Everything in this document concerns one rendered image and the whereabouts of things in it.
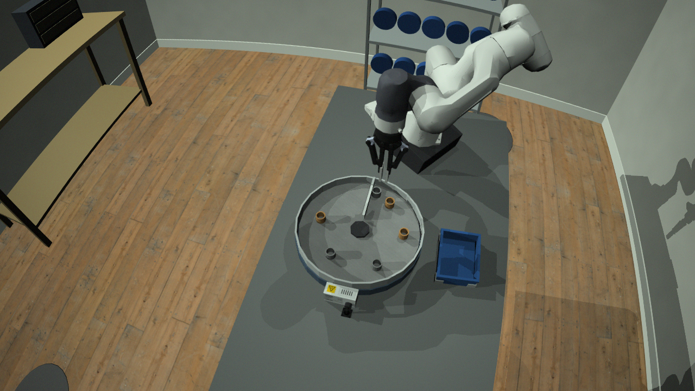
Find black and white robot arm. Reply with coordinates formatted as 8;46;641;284
365;4;553;147

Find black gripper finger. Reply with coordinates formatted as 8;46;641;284
366;136;385;182
385;142;409;183

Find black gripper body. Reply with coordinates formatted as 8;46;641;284
374;128;402;151

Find blue crate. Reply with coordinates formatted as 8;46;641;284
434;228;481;288

